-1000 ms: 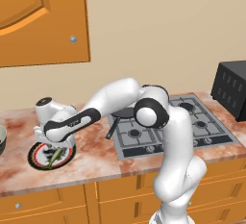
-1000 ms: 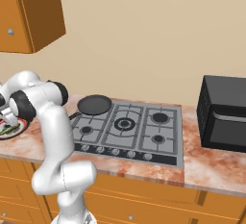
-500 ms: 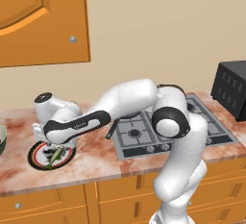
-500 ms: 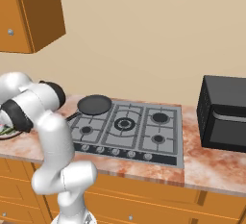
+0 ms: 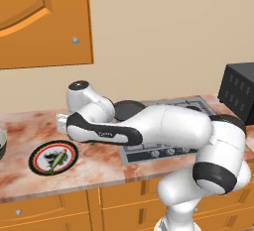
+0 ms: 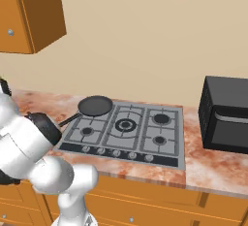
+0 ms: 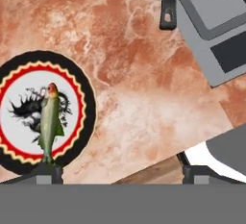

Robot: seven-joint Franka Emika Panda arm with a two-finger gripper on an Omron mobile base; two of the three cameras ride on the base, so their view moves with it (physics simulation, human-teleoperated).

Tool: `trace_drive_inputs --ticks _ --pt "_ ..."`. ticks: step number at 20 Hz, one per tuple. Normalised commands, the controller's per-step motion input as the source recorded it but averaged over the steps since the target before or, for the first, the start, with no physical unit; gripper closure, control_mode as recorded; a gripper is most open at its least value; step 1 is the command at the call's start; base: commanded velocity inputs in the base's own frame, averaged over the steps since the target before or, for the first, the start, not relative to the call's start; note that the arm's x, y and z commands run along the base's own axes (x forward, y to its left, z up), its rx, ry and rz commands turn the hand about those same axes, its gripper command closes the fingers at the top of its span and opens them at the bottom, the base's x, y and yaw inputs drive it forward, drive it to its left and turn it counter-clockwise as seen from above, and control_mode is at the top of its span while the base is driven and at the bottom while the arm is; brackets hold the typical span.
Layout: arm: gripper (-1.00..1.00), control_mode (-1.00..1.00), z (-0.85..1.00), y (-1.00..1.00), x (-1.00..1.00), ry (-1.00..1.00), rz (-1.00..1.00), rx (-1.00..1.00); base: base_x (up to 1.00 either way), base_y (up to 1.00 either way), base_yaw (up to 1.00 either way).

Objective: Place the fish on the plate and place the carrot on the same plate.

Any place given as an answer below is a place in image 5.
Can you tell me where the orange drawer handle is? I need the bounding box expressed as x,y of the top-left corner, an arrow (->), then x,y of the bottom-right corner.
137,207 -> 147,225
140,179 -> 149,196

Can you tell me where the black microwave oven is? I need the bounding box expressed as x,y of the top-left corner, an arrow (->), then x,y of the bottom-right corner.
216,61 -> 254,127

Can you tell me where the pale green bowl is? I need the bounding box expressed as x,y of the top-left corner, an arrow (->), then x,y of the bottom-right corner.
0,128 -> 9,161

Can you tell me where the orange drawer front silver knob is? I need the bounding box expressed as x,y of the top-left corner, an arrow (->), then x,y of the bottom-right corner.
0,190 -> 91,225

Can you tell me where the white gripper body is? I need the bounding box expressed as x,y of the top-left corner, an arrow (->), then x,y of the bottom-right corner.
56,112 -> 69,134

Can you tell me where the grey hob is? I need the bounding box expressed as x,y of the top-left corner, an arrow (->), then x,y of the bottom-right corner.
113,95 -> 220,167

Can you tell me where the black round pan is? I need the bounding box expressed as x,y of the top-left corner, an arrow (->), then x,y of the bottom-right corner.
113,99 -> 147,123

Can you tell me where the patterned round plate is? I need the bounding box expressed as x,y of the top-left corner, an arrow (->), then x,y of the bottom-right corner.
28,139 -> 80,176

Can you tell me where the green fish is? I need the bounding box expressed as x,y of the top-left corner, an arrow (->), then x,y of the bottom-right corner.
44,148 -> 68,176

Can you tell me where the orange wooden cupboard door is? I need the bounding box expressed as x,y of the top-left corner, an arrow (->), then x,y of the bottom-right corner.
0,0 -> 94,71

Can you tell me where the orange plain drawer front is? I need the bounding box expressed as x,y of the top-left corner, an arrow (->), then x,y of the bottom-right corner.
0,220 -> 93,231

